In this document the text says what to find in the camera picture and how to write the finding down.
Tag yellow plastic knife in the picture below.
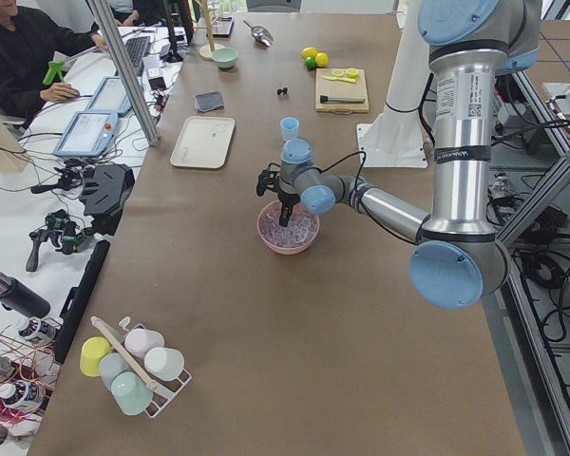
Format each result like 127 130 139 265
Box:
320 75 357 84

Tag white cup rack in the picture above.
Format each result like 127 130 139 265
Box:
90 316 192 419

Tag mint green bowl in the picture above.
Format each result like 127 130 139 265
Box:
212 47 238 69

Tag black water bottle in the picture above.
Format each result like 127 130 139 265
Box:
0 271 50 318

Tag grey folded cloth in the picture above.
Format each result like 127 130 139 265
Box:
194 91 224 112

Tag steel muddler black tip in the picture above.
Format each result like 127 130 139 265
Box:
319 95 366 104

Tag pink bowl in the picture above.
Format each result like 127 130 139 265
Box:
256 200 320 255

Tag far teach pendant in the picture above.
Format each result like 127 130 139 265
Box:
86 76 132 116

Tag black keyboard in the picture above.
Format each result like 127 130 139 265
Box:
124 35 151 76

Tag pink cup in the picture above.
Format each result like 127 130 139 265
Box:
124 328 164 359

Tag aluminium frame post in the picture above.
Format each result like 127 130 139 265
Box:
88 0 159 146

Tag person in black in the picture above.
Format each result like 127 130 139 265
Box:
0 1 107 120

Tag white cup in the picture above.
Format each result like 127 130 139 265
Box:
143 347 185 381

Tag near teach pendant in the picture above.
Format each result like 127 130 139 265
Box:
52 110 119 158

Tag teach pendant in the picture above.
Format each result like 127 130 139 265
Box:
86 76 132 116
52 110 119 158

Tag bamboo cutting board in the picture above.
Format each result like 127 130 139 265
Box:
315 68 370 114

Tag yellow cup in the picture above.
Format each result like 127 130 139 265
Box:
79 336 112 377

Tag wooden mug tree stand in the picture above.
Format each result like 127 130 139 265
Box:
195 0 224 61

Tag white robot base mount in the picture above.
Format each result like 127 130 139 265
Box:
357 1 430 168

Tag upper yellow lemon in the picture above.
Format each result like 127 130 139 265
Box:
300 47 318 60

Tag cream rabbit tray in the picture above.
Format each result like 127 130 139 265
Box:
170 116 236 169

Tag blue plastic cup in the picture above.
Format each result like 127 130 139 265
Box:
279 116 300 142

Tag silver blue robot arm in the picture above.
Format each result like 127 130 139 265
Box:
256 1 542 309

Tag upper lemon half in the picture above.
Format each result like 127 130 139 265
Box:
345 67 359 79

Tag pile of ice cubes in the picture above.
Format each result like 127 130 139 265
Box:
259 201 318 248

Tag mint cup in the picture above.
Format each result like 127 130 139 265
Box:
110 371 153 416

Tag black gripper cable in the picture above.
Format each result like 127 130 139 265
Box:
313 70 438 246

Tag yellow lemon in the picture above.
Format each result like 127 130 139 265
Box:
300 47 318 60
314 52 330 67

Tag lower yellow lemon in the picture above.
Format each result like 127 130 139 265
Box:
314 52 330 67

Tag grey blue cup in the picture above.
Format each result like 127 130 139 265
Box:
99 351 130 390

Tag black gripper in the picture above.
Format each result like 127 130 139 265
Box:
277 188 300 227

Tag green lime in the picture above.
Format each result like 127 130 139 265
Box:
305 56 317 71

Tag steel ice scoop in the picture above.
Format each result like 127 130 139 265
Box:
242 20 273 48

